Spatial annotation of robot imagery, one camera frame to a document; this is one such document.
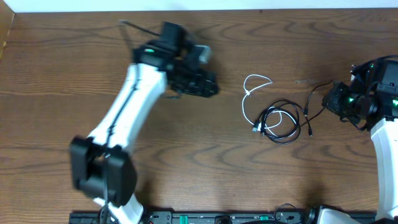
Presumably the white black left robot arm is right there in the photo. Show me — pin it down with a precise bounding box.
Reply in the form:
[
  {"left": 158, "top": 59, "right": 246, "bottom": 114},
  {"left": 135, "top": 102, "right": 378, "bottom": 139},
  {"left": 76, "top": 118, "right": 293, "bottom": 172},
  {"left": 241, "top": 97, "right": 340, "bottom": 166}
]
[{"left": 69, "top": 22, "right": 219, "bottom": 223}]

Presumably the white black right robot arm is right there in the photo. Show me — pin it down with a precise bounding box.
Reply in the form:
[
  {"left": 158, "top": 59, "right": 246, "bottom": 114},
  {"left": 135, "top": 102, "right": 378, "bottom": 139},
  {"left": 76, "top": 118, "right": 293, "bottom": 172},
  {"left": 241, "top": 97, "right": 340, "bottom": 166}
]
[{"left": 322, "top": 55, "right": 397, "bottom": 223}]

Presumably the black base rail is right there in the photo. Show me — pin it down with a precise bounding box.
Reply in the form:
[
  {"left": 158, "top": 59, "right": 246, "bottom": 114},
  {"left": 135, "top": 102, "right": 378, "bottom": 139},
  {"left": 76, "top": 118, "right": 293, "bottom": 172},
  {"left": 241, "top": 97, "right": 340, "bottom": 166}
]
[{"left": 68, "top": 211, "right": 377, "bottom": 224}]

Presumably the black USB cable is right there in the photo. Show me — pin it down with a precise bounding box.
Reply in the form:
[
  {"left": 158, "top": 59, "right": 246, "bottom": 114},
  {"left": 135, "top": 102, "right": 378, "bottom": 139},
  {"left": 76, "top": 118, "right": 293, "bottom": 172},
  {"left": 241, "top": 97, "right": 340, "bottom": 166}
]
[{"left": 259, "top": 80, "right": 334, "bottom": 145}]

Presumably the white USB cable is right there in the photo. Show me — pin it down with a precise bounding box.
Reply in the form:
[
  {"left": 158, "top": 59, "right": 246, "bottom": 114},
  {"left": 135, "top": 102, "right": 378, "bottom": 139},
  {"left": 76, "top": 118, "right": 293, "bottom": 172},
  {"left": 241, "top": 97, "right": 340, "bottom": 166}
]
[{"left": 241, "top": 73, "right": 298, "bottom": 138}]

